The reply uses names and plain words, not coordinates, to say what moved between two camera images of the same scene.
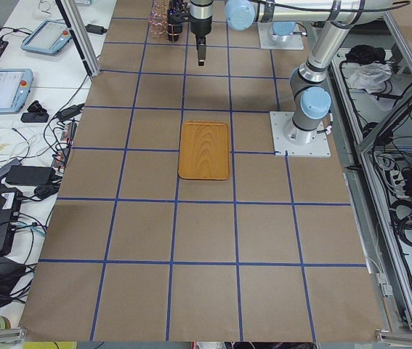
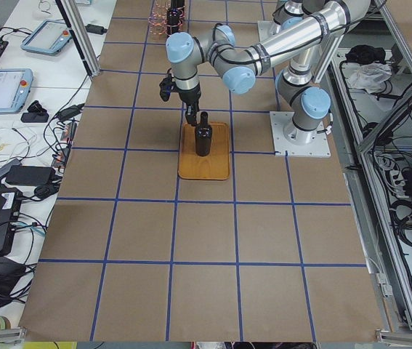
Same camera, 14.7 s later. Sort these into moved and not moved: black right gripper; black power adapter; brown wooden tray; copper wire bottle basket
Moved: black right gripper
Not moved: black power adapter; brown wooden tray; copper wire bottle basket
